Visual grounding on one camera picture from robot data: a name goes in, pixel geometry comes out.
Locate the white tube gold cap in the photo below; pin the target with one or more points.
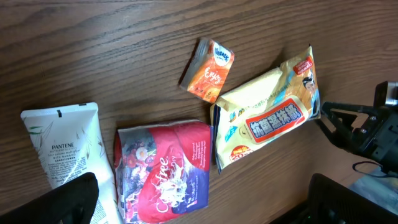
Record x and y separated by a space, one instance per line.
69 143

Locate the red purple tissue pack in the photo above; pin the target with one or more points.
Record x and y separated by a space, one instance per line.
163 170

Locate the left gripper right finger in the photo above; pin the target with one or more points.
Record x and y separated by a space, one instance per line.
329 203

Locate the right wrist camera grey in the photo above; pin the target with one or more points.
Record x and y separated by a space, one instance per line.
385 94

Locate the orange cream snack bag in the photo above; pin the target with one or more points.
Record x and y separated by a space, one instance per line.
254 114

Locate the orange white sticker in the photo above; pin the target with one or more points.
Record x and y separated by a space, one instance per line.
207 70

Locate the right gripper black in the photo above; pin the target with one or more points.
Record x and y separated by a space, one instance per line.
376 139

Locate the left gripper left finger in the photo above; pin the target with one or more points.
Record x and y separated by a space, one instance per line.
73 202

